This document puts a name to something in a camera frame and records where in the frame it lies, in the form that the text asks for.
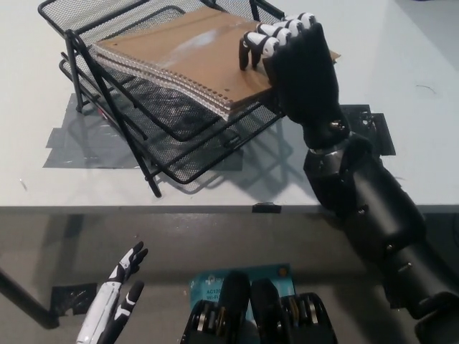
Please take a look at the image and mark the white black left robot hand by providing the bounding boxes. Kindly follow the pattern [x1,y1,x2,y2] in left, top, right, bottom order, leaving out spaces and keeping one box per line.
[77,241,149,344]

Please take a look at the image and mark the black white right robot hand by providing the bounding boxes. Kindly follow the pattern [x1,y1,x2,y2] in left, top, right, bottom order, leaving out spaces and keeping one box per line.
[238,12,351,150]

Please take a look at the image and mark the brown spiral notebook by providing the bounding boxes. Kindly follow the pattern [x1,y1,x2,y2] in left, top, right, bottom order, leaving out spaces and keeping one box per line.
[93,7,343,123]

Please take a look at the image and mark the black slanted desk leg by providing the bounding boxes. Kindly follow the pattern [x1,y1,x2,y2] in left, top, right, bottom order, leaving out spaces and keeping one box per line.
[0,267,59,330]

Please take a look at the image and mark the black mesh two-tier file tray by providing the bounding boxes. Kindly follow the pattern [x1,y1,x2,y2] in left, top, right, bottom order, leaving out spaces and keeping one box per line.
[37,0,290,199]

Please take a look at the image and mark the black floor tape patch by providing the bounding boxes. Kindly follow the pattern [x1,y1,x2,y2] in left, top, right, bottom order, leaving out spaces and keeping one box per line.
[50,282,98,317]

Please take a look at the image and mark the teal printed router box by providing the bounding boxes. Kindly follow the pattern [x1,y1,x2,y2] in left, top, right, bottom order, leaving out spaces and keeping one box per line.
[189,264,297,320]

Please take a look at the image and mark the small black tape strip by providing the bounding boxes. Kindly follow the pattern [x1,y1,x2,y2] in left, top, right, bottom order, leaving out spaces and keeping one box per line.
[252,201,282,214]

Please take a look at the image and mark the black mount plate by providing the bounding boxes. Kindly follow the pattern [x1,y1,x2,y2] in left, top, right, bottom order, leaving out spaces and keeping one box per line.
[339,104,396,157]

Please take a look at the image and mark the grey duct tape patch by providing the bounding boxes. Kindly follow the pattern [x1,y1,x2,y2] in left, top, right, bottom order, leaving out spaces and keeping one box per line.
[42,93,245,171]

